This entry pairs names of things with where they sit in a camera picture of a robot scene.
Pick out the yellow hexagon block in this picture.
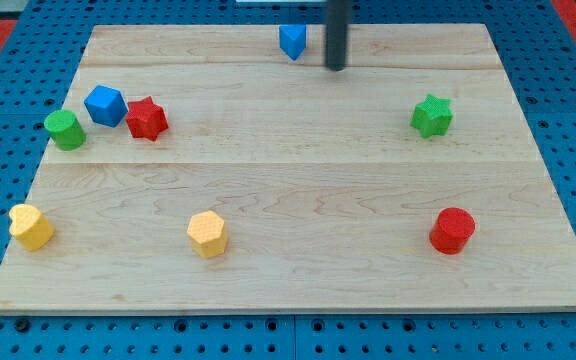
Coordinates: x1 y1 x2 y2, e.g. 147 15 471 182
187 210 228 259

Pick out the green cylinder block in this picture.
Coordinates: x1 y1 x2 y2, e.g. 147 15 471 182
44 109 86 151

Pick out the yellow heart block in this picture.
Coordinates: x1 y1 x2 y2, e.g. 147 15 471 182
9 204 55 251

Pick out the red star block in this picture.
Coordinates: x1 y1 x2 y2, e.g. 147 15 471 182
125 96 168 141

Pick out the blue cube block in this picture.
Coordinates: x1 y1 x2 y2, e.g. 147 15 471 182
84 85 128 127

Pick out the blue triangle block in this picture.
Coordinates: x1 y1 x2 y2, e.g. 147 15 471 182
279 24 307 60

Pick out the light wooden board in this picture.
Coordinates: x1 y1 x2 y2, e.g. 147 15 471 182
0 23 576 316

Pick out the red cylinder block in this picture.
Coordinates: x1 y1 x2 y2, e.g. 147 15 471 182
429 207 476 255

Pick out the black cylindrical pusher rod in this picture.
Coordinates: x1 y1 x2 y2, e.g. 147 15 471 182
324 0 352 71

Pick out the green star block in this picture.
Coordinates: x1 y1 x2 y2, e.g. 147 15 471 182
410 94 453 138

